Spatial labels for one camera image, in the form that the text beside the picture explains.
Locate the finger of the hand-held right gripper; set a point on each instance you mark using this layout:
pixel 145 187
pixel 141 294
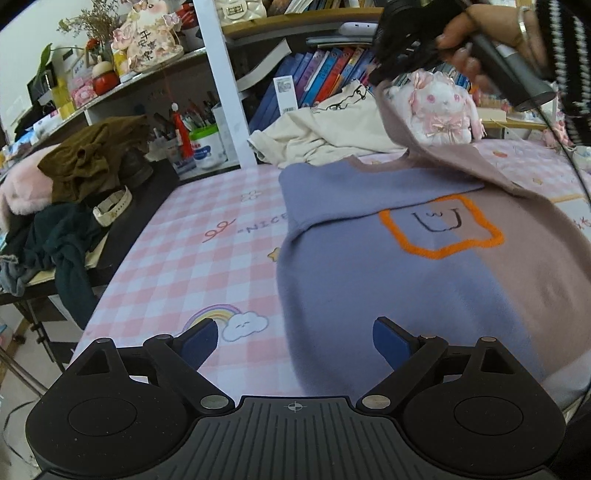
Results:
pixel 401 55

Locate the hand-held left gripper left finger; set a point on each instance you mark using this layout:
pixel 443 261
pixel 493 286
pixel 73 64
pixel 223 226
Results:
pixel 201 337

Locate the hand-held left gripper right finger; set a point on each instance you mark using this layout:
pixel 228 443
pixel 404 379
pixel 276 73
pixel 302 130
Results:
pixel 390 341

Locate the purple and mauve sweater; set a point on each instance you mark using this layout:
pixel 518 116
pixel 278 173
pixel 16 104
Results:
pixel 369 286

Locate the person's right forearm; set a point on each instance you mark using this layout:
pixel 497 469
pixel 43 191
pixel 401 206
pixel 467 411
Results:
pixel 572 55

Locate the person's right hand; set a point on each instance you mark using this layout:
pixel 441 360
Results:
pixel 503 23

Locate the white bunny plush toy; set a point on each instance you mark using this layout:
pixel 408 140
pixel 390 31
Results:
pixel 438 99

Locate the small pink plush toy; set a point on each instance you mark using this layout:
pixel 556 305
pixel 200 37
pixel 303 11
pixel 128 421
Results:
pixel 554 136

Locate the pink checkered desk mat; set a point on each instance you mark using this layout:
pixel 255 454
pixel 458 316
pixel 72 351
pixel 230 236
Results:
pixel 198 258

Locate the row of colourful books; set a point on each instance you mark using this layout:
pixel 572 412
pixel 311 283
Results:
pixel 318 69

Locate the row of upper shelf books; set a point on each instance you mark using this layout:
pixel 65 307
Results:
pixel 318 5

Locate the cream garment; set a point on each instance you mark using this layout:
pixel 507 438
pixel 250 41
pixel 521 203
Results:
pixel 314 134

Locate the white box with barcode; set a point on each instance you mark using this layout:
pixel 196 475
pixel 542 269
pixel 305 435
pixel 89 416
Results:
pixel 286 94

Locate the leaning grey book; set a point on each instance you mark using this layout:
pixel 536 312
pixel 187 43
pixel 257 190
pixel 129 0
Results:
pixel 263 64

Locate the white watch band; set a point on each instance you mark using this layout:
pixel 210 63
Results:
pixel 111 207

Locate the cream quilted handbag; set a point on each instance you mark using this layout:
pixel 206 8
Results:
pixel 240 10

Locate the dark green garment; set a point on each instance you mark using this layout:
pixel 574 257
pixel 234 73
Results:
pixel 60 240

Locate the white bookshelf with wooden shelves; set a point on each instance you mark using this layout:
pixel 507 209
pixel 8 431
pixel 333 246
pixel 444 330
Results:
pixel 217 69

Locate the white jar with green lid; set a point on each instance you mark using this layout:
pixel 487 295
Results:
pixel 207 150

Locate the grey blue cloth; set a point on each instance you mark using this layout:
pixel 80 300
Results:
pixel 11 274

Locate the red bottle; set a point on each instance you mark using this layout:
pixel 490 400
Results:
pixel 179 129

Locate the olive green garment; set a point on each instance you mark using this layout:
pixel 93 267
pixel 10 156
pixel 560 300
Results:
pixel 92 152

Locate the holder with pens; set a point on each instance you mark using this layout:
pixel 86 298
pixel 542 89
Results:
pixel 194 115

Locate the pink fluffy garment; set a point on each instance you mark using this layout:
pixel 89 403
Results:
pixel 23 184

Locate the white corner shelf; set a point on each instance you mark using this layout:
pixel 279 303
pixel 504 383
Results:
pixel 115 97

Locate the pink packet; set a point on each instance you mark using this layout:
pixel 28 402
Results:
pixel 83 92

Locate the red round jar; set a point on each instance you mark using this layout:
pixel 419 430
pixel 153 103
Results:
pixel 106 81

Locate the yellow box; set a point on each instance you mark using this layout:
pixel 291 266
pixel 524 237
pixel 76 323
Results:
pixel 62 99

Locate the green potted plant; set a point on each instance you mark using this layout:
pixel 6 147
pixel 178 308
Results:
pixel 46 64

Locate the dried flower bunch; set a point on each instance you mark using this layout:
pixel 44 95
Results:
pixel 90 21

